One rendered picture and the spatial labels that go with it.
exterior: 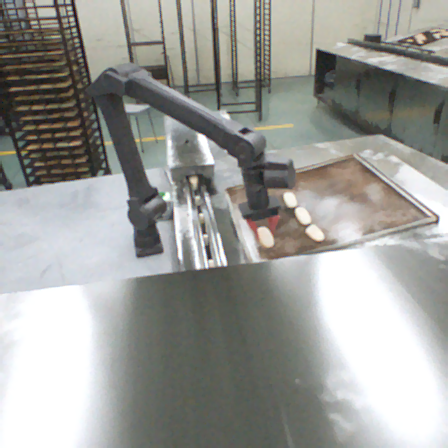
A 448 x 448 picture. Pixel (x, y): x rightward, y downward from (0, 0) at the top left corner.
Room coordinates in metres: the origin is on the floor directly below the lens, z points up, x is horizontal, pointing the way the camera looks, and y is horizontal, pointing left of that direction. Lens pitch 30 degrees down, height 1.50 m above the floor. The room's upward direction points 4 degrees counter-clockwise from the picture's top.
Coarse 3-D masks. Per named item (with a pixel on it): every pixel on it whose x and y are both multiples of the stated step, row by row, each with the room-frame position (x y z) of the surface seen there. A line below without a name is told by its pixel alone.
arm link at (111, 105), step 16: (128, 64) 1.11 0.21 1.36; (96, 80) 1.09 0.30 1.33; (96, 96) 1.10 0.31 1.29; (112, 96) 1.10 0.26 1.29; (112, 112) 1.09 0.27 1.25; (112, 128) 1.10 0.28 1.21; (128, 128) 1.11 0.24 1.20; (128, 144) 1.09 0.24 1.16; (128, 160) 1.08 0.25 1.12; (128, 176) 1.08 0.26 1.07; (144, 176) 1.09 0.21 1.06; (128, 192) 1.08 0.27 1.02; (144, 192) 1.07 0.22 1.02; (144, 208) 1.05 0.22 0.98; (144, 224) 1.04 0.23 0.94
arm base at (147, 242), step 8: (152, 224) 1.09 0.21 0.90; (136, 232) 1.08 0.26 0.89; (144, 232) 1.07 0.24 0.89; (152, 232) 1.08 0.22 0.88; (136, 240) 1.07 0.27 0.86; (144, 240) 1.06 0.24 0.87; (152, 240) 1.07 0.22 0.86; (160, 240) 1.09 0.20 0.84; (136, 248) 1.07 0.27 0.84; (144, 248) 1.06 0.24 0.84; (152, 248) 1.06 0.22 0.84; (160, 248) 1.06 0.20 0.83; (136, 256) 1.04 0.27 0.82; (144, 256) 1.04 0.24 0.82
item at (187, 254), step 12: (180, 180) 1.52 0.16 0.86; (180, 192) 1.41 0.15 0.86; (180, 204) 1.30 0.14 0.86; (180, 216) 1.21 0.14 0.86; (180, 228) 1.13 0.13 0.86; (192, 228) 1.12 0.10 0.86; (180, 240) 1.05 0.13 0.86; (192, 240) 1.05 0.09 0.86; (180, 252) 0.99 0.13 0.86; (192, 252) 0.98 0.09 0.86; (180, 264) 0.93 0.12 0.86; (192, 264) 0.92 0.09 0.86
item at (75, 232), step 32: (0, 192) 1.62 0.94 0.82; (32, 192) 1.60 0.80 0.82; (64, 192) 1.58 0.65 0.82; (96, 192) 1.55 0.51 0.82; (0, 224) 1.32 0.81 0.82; (32, 224) 1.30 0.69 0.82; (64, 224) 1.29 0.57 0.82; (96, 224) 1.27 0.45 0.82; (128, 224) 1.26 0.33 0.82; (160, 224) 1.24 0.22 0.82; (0, 256) 1.10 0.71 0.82; (32, 256) 1.08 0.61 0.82; (64, 256) 1.07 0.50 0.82; (96, 256) 1.06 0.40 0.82; (128, 256) 1.05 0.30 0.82; (160, 256) 1.04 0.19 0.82; (0, 288) 0.93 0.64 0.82; (32, 288) 0.92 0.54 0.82
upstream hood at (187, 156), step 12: (168, 120) 2.25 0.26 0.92; (168, 132) 2.02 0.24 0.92; (180, 132) 2.00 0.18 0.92; (192, 132) 1.99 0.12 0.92; (168, 144) 1.82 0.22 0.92; (180, 144) 1.81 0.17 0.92; (192, 144) 1.80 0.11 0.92; (204, 144) 1.79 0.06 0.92; (180, 156) 1.65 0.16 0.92; (192, 156) 1.64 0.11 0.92; (204, 156) 1.63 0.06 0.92; (180, 168) 1.53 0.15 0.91; (192, 168) 1.53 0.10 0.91; (204, 168) 1.54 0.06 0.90
